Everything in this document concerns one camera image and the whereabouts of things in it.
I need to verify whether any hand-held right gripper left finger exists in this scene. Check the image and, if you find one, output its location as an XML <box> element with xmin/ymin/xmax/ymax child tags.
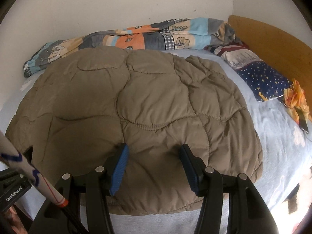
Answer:
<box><xmin>29</xmin><ymin>142</ymin><xmax>129</xmax><ymax>234</ymax></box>

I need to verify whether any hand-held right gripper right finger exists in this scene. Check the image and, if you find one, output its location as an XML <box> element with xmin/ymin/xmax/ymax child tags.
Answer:
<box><xmin>179</xmin><ymin>144</ymin><xmax>279</xmax><ymax>234</ymax></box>

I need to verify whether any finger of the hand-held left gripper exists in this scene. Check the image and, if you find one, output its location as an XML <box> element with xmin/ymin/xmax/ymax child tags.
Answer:
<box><xmin>21</xmin><ymin>146</ymin><xmax>34</xmax><ymax>164</ymax></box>

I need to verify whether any olive quilted jacket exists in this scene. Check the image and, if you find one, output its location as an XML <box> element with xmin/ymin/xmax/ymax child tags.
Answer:
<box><xmin>5</xmin><ymin>46</ymin><xmax>264</xmax><ymax>216</ymax></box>

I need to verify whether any white stick with blue print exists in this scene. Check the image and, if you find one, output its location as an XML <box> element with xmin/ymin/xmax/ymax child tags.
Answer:
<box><xmin>0</xmin><ymin>129</ymin><xmax>89</xmax><ymax>234</ymax></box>

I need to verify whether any navy star print pillow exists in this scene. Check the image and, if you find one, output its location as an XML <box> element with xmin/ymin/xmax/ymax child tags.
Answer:
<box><xmin>235</xmin><ymin>61</ymin><xmax>293</xmax><ymax>102</ymax></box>

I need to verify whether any patchwork cartoon blanket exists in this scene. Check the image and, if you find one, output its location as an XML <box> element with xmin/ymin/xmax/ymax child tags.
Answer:
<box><xmin>23</xmin><ymin>17</ymin><xmax>242</xmax><ymax>79</ymax></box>

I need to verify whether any orange floral scarf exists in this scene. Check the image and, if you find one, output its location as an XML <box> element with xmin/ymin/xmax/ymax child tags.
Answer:
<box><xmin>283</xmin><ymin>78</ymin><xmax>312</xmax><ymax>125</ymax></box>

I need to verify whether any grey cloth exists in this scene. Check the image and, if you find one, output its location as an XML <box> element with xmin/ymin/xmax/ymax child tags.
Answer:
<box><xmin>222</xmin><ymin>23</ymin><xmax>245</xmax><ymax>46</ymax></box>

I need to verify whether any wooden headboard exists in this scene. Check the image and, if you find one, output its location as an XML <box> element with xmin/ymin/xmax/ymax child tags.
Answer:
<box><xmin>227</xmin><ymin>15</ymin><xmax>312</xmax><ymax>84</ymax></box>

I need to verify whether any black handle tool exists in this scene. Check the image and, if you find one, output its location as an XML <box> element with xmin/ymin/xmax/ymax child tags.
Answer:
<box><xmin>296</xmin><ymin>107</ymin><xmax>310</xmax><ymax>134</ymax></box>

